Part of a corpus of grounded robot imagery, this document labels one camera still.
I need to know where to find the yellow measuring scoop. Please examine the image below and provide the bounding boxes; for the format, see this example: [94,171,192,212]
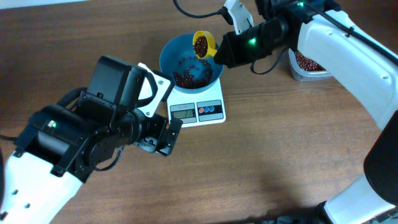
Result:
[192,30,217,59]

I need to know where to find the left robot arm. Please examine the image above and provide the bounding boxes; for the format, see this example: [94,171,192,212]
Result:
[1,55,182,223]

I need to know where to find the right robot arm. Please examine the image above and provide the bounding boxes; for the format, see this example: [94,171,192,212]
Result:
[214,1,397,223]

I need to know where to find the teal plastic bowl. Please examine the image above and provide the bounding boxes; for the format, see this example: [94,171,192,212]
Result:
[159,34,224,86]

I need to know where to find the red beans in bowl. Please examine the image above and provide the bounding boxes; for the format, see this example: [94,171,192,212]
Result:
[173,56,213,89]

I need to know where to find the white digital kitchen scale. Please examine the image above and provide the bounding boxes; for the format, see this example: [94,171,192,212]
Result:
[167,78,226,128]

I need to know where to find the clear plastic container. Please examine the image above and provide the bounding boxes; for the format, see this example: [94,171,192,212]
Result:
[289,49,333,82]

